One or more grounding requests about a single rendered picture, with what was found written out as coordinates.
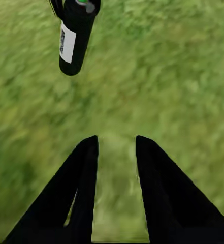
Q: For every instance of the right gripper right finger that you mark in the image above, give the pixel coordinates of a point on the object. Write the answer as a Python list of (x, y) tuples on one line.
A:
[(177, 212)]

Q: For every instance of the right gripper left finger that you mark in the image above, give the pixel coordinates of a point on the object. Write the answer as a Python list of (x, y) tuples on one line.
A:
[(44, 221)]

